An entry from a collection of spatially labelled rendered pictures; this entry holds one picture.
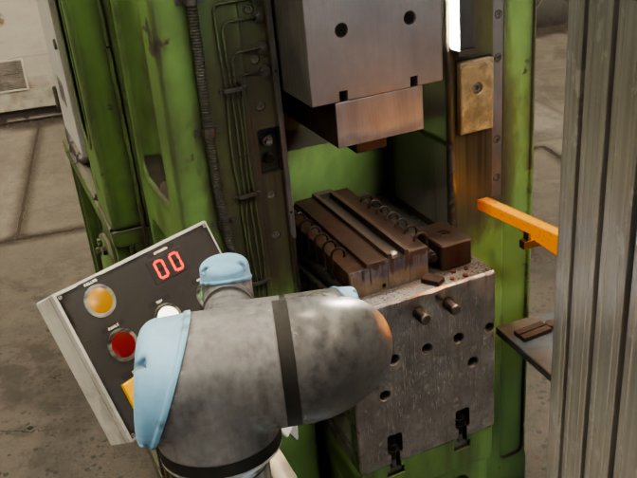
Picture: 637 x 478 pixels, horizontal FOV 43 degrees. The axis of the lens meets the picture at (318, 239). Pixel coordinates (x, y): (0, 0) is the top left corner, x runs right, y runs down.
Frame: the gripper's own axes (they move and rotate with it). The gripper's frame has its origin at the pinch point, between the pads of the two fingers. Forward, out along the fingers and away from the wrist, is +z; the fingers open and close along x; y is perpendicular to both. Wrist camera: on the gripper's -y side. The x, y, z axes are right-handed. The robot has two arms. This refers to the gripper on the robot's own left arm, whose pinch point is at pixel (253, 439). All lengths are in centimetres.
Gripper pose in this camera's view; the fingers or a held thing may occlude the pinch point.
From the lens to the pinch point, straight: 141.8
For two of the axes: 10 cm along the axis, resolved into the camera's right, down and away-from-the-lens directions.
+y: -0.1, 4.4, -9.0
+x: 10.0, -0.7, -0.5
